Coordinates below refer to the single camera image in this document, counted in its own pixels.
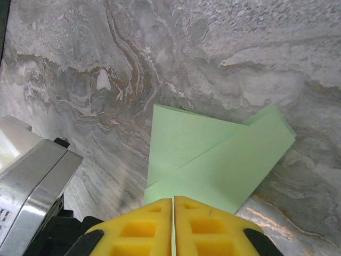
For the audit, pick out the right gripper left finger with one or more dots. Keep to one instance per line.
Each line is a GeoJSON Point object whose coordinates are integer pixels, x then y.
{"type": "Point", "coordinates": [138, 234]}

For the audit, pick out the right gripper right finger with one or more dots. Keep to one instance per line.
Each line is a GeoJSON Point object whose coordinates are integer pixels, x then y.
{"type": "Point", "coordinates": [213, 234]}

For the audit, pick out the light green paper sheet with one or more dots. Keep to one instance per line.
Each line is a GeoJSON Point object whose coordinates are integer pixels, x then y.
{"type": "Point", "coordinates": [199, 149]}

